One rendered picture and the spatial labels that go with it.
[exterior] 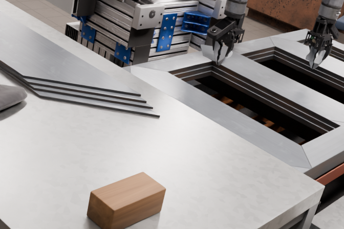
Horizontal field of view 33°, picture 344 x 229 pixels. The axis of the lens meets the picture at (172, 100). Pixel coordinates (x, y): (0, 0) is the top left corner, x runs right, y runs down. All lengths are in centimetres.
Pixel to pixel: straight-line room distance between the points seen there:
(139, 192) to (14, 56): 62
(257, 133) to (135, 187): 86
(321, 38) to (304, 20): 361
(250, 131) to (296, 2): 414
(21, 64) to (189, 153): 47
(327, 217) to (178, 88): 64
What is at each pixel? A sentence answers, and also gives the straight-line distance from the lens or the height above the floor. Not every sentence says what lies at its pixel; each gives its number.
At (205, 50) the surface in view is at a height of 87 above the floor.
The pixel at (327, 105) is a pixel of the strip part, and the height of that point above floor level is 87.
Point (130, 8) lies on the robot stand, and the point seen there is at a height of 97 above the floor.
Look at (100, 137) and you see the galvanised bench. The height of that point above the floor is 105.
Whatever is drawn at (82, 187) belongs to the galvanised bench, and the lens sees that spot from 106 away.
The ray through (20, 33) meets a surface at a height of 107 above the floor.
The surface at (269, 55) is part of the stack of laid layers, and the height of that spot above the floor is 83.
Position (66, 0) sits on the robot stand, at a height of 93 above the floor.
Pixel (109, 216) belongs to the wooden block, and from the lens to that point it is 95.
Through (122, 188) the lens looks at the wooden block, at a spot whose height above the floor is 110.
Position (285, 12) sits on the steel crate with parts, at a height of 21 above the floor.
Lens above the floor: 165
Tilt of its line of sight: 25 degrees down
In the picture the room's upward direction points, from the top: 13 degrees clockwise
